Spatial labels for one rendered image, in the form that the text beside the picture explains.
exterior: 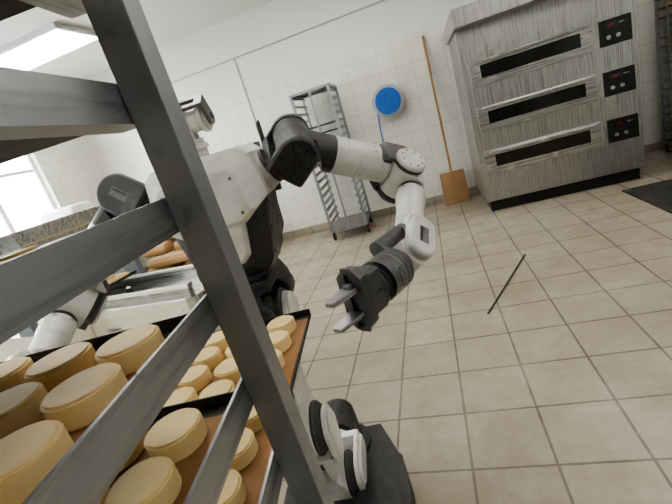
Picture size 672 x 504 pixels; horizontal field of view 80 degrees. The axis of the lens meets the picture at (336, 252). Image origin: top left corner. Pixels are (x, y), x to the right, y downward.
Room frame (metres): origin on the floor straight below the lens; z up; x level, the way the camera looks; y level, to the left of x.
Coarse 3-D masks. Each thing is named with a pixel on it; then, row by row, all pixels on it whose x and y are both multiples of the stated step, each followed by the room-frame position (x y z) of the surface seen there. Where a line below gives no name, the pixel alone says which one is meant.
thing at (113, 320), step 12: (132, 288) 2.21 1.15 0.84; (144, 288) 2.13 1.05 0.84; (180, 300) 1.71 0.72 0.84; (192, 300) 1.73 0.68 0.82; (108, 312) 1.91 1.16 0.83; (120, 312) 1.88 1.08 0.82; (132, 312) 1.85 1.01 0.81; (144, 312) 1.81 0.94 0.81; (156, 312) 1.78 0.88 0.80; (168, 312) 1.75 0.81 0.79; (180, 312) 1.72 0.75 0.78; (96, 324) 1.97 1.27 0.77; (108, 324) 1.93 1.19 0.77; (120, 324) 1.89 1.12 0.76; (132, 324) 1.86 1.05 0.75; (144, 324) 1.83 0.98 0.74
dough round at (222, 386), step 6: (210, 384) 0.52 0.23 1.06; (216, 384) 0.51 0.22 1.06; (222, 384) 0.51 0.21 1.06; (228, 384) 0.50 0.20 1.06; (204, 390) 0.51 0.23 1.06; (210, 390) 0.50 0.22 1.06; (216, 390) 0.50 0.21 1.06; (222, 390) 0.49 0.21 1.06; (228, 390) 0.49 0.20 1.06; (204, 396) 0.49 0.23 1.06
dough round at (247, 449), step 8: (248, 432) 0.39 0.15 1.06; (240, 440) 0.38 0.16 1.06; (248, 440) 0.37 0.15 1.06; (256, 440) 0.39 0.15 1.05; (240, 448) 0.37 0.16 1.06; (248, 448) 0.37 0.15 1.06; (256, 448) 0.38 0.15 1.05; (240, 456) 0.36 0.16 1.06; (248, 456) 0.36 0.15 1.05; (232, 464) 0.35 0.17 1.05; (240, 464) 0.36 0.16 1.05; (248, 464) 0.36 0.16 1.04
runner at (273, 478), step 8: (272, 456) 0.34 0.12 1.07; (272, 464) 0.33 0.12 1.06; (272, 472) 0.32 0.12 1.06; (280, 472) 0.34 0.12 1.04; (264, 480) 0.31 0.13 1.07; (272, 480) 0.32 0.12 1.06; (280, 480) 0.33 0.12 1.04; (264, 488) 0.30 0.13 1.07; (272, 488) 0.31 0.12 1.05; (280, 488) 0.32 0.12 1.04; (264, 496) 0.29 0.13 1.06; (272, 496) 0.31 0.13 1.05
